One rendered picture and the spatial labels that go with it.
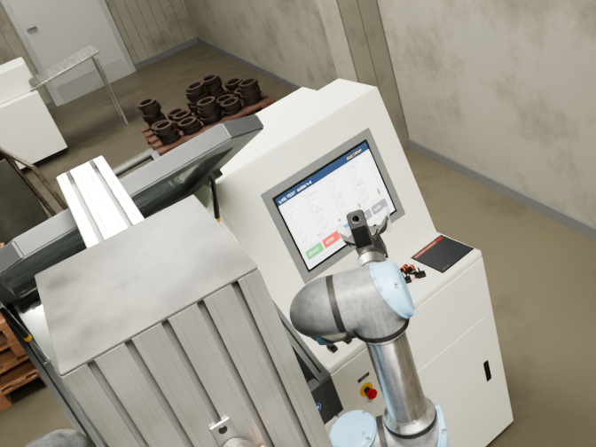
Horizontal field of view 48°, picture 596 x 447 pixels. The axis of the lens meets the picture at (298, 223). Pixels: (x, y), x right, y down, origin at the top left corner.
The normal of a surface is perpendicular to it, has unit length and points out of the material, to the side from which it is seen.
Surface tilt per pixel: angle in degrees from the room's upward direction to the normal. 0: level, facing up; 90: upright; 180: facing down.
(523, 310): 0
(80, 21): 90
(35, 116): 90
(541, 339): 0
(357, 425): 7
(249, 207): 76
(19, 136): 90
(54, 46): 90
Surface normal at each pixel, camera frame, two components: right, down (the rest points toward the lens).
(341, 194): 0.47, 0.10
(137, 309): -0.29, -0.80
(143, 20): 0.44, 0.37
